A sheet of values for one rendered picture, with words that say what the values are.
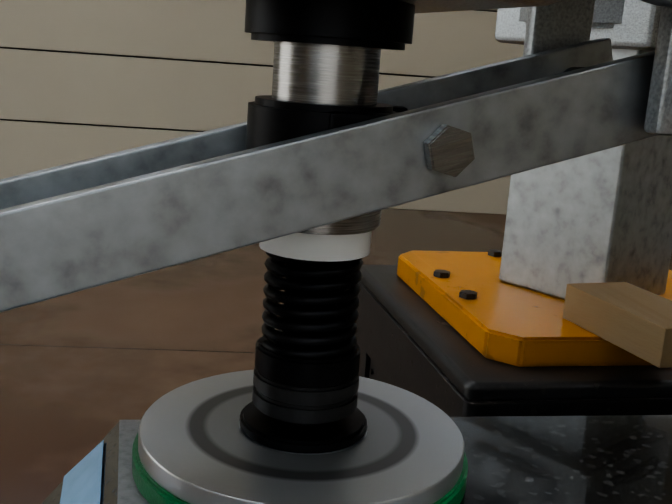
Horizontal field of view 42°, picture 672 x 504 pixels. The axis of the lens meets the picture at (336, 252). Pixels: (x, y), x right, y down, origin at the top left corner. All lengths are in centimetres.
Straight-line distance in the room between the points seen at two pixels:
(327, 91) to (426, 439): 23
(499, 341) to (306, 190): 71
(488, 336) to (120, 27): 551
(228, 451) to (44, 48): 609
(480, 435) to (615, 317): 52
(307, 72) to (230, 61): 591
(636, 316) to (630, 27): 38
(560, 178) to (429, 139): 85
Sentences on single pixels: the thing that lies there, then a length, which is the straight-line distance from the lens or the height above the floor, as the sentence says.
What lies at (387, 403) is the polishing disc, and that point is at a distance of 63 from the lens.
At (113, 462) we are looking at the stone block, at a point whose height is 84.
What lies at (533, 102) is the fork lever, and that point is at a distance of 52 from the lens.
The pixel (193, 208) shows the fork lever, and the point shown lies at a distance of 46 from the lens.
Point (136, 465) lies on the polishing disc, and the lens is 56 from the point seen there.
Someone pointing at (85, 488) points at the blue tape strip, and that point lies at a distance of 61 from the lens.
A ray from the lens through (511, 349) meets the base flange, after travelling 115.
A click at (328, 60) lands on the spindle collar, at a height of 111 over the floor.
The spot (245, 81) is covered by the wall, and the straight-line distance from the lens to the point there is 641.
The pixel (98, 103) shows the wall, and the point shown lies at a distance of 651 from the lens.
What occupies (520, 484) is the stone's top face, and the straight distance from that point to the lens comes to 61.
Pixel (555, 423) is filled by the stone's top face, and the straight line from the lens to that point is 71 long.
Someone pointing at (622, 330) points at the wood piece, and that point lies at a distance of 115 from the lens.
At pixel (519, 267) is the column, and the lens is 139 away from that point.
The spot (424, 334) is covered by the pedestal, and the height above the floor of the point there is 74.
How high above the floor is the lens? 112
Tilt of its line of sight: 13 degrees down
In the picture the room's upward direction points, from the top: 4 degrees clockwise
